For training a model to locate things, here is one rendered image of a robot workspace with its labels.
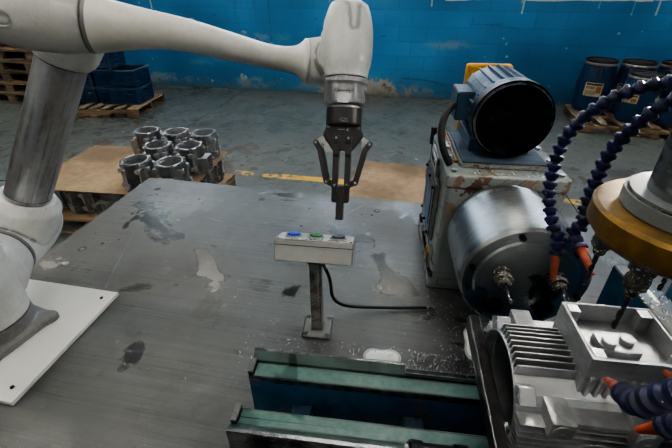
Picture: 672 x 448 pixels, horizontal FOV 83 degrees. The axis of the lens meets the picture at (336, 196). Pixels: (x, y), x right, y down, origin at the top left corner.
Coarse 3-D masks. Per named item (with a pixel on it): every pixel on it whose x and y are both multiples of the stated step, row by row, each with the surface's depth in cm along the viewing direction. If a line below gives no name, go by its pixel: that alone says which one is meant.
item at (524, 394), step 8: (496, 320) 60; (504, 320) 60; (496, 328) 60; (520, 384) 51; (528, 384) 51; (520, 392) 50; (528, 392) 50; (520, 400) 49; (528, 400) 49; (536, 400) 49
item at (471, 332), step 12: (468, 324) 65; (480, 324) 64; (468, 336) 65; (480, 336) 62; (480, 348) 60; (480, 360) 59; (480, 372) 57; (492, 372) 57; (480, 384) 57; (492, 384) 56; (480, 396) 56; (492, 396) 54; (492, 408) 53; (492, 420) 52; (492, 432) 50; (504, 432) 50; (492, 444) 50; (504, 444) 49
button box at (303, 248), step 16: (288, 240) 81; (304, 240) 80; (320, 240) 80; (336, 240) 81; (352, 240) 82; (288, 256) 81; (304, 256) 81; (320, 256) 80; (336, 256) 80; (352, 256) 80
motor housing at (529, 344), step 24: (504, 336) 57; (528, 336) 55; (552, 336) 55; (504, 360) 66; (528, 360) 52; (552, 360) 53; (504, 384) 65; (552, 384) 51; (504, 408) 63; (528, 408) 51; (576, 408) 50; (600, 408) 50; (528, 432) 50; (576, 432) 50; (600, 432) 49; (624, 432) 48
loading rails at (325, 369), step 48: (288, 384) 70; (336, 384) 69; (384, 384) 69; (432, 384) 69; (240, 432) 60; (288, 432) 61; (336, 432) 62; (384, 432) 62; (432, 432) 62; (480, 432) 71
